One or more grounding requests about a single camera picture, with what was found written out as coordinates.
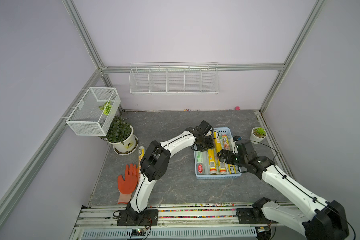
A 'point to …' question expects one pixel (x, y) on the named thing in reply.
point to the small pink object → (237, 108)
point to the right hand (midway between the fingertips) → (223, 154)
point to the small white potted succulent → (257, 135)
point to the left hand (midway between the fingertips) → (214, 148)
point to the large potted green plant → (120, 134)
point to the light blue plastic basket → (222, 167)
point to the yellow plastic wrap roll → (226, 146)
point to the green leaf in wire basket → (106, 107)
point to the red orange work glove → (127, 186)
